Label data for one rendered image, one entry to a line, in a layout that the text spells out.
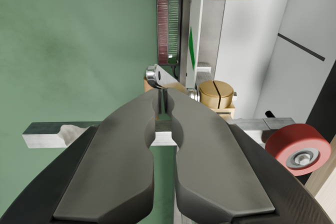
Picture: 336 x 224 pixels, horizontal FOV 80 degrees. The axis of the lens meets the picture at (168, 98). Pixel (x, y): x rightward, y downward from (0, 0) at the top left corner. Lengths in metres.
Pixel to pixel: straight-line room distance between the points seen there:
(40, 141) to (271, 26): 0.52
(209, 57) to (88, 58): 0.91
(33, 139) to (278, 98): 0.50
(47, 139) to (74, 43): 0.92
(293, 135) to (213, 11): 0.25
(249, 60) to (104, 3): 0.80
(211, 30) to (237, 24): 0.11
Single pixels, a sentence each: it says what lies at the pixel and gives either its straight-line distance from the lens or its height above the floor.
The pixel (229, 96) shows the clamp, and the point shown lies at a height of 0.87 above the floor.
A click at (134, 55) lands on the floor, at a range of 1.18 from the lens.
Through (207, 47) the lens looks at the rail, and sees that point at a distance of 0.43.
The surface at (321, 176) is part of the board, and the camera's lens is 0.45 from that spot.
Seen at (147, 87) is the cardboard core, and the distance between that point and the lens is 1.18.
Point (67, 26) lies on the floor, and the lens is 1.22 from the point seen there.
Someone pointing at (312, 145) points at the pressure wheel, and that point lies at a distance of 0.34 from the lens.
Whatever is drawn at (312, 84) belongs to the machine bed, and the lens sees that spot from 0.46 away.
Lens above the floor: 1.10
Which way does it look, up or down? 57 degrees down
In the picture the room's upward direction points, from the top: 176 degrees clockwise
